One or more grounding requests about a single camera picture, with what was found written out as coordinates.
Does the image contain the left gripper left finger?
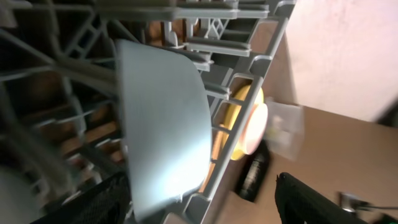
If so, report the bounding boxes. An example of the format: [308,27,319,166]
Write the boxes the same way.
[32,172,131,224]

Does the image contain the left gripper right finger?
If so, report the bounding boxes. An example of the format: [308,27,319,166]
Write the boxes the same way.
[274,172,365,224]

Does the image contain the white cup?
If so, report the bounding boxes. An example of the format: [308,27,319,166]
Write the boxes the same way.
[1,166,45,224]

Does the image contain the black waste tray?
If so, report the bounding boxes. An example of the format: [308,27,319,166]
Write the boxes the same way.
[234,140,272,202]

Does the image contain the grey plastic dishwasher rack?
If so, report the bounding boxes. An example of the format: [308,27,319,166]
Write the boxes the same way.
[1,1,295,223]

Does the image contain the yellow plate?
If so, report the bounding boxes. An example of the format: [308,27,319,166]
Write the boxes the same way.
[222,83,265,161]

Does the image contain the clear plastic bin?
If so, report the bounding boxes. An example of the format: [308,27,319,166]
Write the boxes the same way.
[264,97,304,161]

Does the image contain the right wooden chopstick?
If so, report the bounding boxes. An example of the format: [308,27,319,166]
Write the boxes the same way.
[199,131,224,193]

